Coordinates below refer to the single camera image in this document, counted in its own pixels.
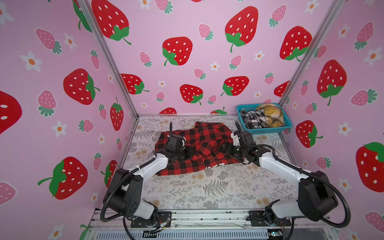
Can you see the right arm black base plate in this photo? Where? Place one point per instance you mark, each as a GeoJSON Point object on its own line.
{"type": "Point", "coordinates": [266, 219]}

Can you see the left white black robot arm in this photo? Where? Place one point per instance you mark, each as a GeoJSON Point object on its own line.
{"type": "Point", "coordinates": [124, 195]}

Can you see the red black plaid shirt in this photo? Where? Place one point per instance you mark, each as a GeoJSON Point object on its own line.
{"type": "Point", "coordinates": [205, 141]}

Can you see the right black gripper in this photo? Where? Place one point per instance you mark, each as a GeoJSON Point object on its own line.
{"type": "Point", "coordinates": [228, 150]}

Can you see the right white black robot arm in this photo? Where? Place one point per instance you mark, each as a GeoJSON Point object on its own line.
{"type": "Point", "coordinates": [315, 197]}

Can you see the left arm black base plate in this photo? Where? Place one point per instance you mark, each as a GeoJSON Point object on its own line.
{"type": "Point", "coordinates": [158, 219]}

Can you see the yellow plaid shirt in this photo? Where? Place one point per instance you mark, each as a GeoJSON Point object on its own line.
{"type": "Point", "coordinates": [273, 114]}

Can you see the aluminium rail frame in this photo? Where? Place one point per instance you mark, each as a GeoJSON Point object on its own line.
{"type": "Point", "coordinates": [229, 224]}

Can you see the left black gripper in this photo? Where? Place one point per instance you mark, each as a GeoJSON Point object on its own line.
{"type": "Point", "coordinates": [188, 154]}

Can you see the teal plastic basket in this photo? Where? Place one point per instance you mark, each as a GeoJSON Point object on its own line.
{"type": "Point", "coordinates": [267, 130]}

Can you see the black white plaid shirt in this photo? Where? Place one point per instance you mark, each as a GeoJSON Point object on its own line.
{"type": "Point", "coordinates": [254, 119]}

